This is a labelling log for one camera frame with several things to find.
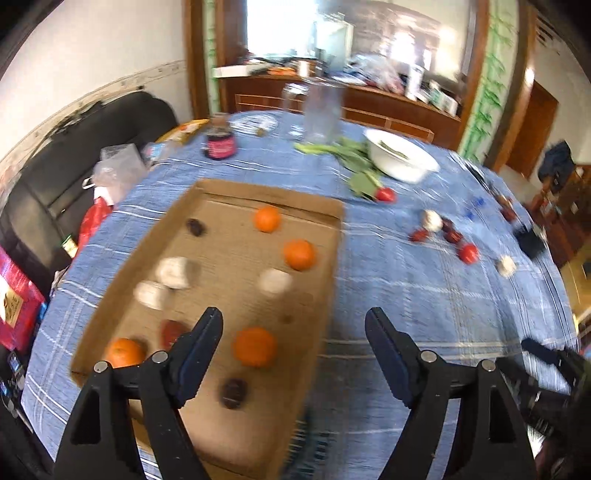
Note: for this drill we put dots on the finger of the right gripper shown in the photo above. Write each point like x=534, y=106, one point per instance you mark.
x=560, y=358

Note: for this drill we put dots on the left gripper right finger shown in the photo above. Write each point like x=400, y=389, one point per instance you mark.
x=490, y=441

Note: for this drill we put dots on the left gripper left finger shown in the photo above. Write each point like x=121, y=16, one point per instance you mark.
x=99, y=441

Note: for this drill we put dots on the orange tangerine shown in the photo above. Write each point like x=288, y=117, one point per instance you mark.
x=267, y=219
x=124, y=352
x=299, y=254
x=255, y=347

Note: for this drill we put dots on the wrinkled red date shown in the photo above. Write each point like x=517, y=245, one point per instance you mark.
x=170, y=331

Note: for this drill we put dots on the beige cylinder block front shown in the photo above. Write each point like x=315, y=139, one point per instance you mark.
x=273, y=282

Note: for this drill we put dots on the black cylindrical container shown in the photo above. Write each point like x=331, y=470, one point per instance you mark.
x=531, y=240

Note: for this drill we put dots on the red tomato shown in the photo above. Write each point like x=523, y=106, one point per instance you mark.
x=468, y=253

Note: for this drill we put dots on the blue plaid tablecloth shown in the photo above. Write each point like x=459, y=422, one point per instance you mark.
x=465, y=313

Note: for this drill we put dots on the dark red date back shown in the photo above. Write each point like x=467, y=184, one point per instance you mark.
x=453, y=236

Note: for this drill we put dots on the red gift bag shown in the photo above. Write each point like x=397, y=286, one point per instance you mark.
x=20, y=303

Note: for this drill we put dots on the small red date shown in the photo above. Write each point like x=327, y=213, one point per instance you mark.
x=420, y=235

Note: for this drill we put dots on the red radish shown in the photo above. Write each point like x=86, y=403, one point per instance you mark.
x=386, y=194

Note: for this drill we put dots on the black leather sofa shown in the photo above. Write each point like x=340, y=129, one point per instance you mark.
x=47, y=203

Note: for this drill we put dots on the brown cardboard tray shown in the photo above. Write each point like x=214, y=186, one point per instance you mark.
x=250, y=442

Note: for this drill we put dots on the white enamel bowl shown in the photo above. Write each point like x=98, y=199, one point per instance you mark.
x=398, y=157

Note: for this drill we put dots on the clear plastic bag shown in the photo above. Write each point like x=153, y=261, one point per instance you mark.
x=118, y=170

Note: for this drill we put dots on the green leafy vegetable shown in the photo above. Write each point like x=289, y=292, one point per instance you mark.
x=364, y=180

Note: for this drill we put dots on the pink labelled black jar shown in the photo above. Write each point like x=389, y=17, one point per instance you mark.
x=220, y=143

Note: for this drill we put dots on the clear plastic pitcher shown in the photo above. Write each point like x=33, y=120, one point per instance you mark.
x=322, y=110

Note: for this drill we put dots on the wooden sideboard counter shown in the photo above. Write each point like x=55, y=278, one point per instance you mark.
x=364, y=105

